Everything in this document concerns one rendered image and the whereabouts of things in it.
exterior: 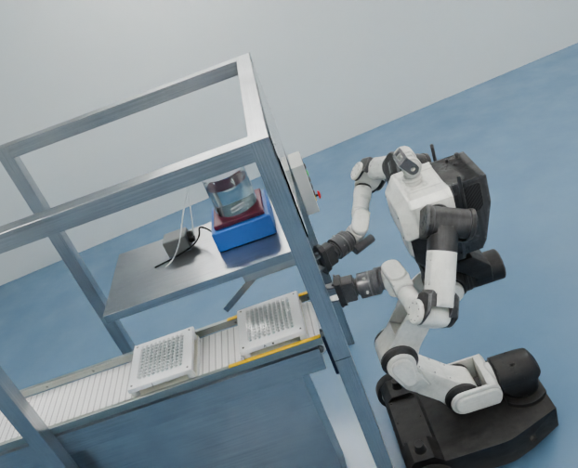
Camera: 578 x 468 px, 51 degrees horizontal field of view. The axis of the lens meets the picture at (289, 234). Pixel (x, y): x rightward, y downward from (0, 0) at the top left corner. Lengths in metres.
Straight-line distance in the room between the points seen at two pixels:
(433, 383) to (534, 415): 0.42
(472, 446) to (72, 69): 4.04
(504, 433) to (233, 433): 1.05
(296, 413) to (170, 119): 3.44
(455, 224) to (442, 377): 0.84
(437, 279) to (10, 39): 4.13
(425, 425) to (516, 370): 0.43
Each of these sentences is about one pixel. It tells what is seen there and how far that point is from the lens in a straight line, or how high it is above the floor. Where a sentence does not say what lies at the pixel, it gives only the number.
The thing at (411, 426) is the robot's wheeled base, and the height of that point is 0.19.
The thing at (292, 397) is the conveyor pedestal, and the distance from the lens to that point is 2.36.
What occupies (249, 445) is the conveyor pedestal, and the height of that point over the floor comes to 0.44.
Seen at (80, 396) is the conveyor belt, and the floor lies 0.83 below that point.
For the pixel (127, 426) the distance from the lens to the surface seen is 2.38.
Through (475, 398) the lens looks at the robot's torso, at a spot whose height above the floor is 0.30.
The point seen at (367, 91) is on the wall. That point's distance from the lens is 5.66.
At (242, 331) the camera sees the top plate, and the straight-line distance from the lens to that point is 2.25.
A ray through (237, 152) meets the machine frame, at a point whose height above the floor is 1.63.
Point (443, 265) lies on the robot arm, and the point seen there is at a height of 1.14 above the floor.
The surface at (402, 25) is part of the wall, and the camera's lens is 5.67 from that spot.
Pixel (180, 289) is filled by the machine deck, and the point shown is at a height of 1.27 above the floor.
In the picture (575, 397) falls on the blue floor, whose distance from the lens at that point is 2.94.
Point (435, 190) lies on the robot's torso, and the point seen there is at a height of 1.25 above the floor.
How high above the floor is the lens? 2.22
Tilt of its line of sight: 29 degrees down
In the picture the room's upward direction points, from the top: 21 degrees counter-clockwise
